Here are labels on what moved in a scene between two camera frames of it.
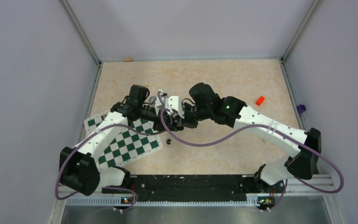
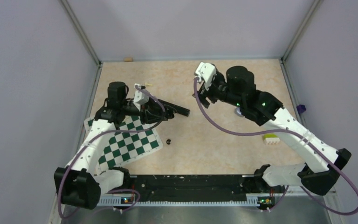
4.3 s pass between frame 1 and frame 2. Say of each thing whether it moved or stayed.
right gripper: moved
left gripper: moved
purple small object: stayed
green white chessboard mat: stayed
